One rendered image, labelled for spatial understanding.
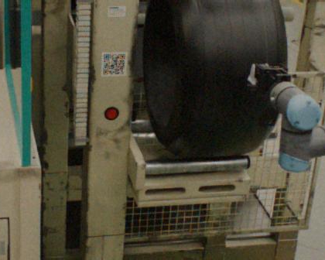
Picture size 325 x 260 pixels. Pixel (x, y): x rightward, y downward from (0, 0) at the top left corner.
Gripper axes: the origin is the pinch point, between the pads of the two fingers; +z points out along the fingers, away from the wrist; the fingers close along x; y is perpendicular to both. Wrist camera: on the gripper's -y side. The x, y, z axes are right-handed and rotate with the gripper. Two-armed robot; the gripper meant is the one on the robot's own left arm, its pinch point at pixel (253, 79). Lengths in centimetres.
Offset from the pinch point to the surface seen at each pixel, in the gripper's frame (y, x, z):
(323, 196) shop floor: -111, -104, 145
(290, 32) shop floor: -86, -187, 392
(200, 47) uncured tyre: 8.1, 14.6, 4.3
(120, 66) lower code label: -2.0, 32.8, 22.2
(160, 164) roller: -32.2, 19.9, 18.1
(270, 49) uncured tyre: 7.5, -5.2, 2.9
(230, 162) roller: -32.6, -2.4, 17.8
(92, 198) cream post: -47, 39, 27
